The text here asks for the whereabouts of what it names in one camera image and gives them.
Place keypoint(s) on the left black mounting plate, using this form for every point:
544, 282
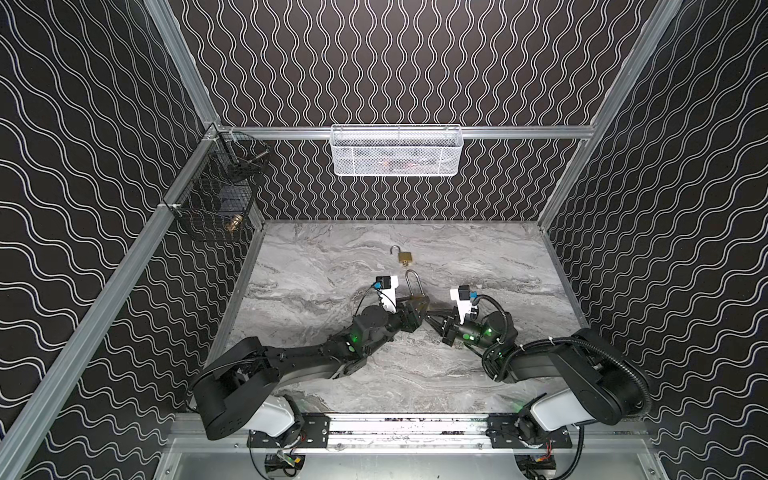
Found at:
294, 431

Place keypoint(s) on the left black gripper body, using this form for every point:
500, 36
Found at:
404, 313

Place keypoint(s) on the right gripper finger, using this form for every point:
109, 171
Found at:
443, 313
438, 326

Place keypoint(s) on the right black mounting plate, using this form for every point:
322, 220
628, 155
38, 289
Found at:
514, 432

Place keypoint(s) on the black mounting plate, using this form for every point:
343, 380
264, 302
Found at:
294, 431
514, 432

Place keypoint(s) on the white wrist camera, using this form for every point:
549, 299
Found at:
464, 298
385, 287

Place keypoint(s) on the brass item in black basket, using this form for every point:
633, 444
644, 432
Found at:
234, 223

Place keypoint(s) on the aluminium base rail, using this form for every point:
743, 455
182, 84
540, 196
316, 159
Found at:
378, 433

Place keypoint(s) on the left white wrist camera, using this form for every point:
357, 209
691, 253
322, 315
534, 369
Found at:
385, 287

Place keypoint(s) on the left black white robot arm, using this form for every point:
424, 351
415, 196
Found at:
230, 390

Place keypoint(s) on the black wire wall basket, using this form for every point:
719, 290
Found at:
224, 185

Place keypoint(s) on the white mesh wall basket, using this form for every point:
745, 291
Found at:
396, 150

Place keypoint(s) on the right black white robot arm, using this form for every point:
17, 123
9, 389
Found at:
601, 385

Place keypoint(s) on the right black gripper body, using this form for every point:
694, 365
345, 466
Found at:
448, 327

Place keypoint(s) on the small brass padlock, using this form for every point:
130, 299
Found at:
404, 258

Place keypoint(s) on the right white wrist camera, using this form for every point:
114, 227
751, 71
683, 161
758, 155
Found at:
464, 298

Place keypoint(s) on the large brass padlock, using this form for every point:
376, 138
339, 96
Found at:
417, 291

